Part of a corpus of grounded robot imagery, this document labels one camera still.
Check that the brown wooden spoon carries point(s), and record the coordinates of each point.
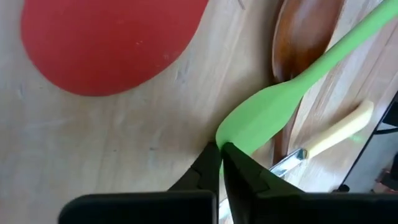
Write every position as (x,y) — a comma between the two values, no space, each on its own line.
(301,37)

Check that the red silicone spoon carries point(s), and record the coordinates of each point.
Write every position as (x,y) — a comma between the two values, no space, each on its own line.
(109,46)

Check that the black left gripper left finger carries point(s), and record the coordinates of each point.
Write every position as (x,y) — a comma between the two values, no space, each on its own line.
(202,177)

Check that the green silicone spatula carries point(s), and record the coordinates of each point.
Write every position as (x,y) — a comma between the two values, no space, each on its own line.
(264,112)

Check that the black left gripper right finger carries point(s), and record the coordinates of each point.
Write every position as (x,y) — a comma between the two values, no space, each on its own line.
(248,196)

